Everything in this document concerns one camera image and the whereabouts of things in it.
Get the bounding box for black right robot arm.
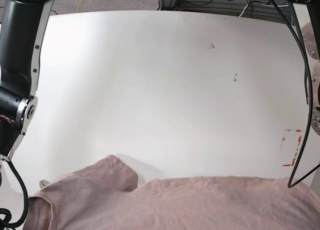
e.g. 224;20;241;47
0;0;54;230

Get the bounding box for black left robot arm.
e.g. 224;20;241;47
269;0;320;189

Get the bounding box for red tape marking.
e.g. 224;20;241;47
279;129;303;168

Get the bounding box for dusty pink T-shirt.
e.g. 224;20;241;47
23;22;320;230

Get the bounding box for left table grommet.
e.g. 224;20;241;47
39;180;50;189

